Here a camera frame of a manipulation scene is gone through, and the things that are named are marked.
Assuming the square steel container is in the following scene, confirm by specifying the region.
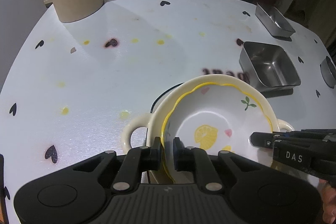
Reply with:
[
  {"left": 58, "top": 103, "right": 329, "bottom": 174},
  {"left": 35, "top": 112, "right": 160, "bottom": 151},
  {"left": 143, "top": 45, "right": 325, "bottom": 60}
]
[{"left": 239, "top": 41, "right": 301, "bottom": 91}]

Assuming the white bowl with yellow rim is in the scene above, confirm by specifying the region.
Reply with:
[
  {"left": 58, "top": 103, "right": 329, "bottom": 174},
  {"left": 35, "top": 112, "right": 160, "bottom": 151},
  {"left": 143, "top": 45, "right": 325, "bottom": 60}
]
[{"left": 160, "top": 81, "right": 274, "bottom": 184}]

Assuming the rectangular steel container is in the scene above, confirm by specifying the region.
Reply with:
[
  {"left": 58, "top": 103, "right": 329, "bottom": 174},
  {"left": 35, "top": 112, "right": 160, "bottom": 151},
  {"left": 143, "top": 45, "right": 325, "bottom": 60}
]
[{"left": 255, "top": 2, "right": 296, "bottom": 38}]

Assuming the person's right hand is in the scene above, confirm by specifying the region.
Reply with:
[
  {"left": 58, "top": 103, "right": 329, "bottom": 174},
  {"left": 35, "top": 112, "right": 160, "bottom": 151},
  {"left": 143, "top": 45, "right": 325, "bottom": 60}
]
[{"left": 319, "top": 179, "right": 336, "bottom": 224}]

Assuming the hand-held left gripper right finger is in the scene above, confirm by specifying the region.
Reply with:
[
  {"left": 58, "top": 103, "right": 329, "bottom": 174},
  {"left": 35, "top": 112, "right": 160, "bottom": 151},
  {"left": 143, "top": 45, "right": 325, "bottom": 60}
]
[{"left": 173, "top": 137, "right": 261, "bottom": 192}]

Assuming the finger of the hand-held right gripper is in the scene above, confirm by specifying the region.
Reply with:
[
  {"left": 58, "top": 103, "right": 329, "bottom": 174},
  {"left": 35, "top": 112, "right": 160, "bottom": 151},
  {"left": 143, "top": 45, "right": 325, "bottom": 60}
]
[{"left": 249, "top": 131, "right": 290, "bottom": 151}]

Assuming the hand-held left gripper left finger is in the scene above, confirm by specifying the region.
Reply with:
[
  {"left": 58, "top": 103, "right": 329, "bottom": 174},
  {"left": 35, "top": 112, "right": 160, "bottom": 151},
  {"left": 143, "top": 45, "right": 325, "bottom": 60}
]
[{"left": 73, "top": 137, "right": 164, "bottom": 192}]

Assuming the small round steel bowl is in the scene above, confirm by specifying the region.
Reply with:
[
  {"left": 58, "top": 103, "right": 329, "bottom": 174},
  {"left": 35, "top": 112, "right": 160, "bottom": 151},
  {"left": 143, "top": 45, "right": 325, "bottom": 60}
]
[{"left": 319, "top": 56, "right": 336, "bottom": 89}]

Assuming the cream bowl with handles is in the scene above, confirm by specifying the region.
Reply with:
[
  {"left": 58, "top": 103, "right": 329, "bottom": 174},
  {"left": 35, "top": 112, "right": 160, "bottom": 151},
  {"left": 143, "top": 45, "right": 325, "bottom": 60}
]
[{"left": 121, "top": 74, "right": 294, "bottom": 186}]

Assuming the white plate with black rim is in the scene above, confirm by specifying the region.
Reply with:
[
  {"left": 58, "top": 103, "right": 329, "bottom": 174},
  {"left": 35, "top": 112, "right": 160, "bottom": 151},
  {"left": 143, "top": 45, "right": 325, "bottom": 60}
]
[{"left": 146, "top": 83, "right": 185, "bottom": 184}]

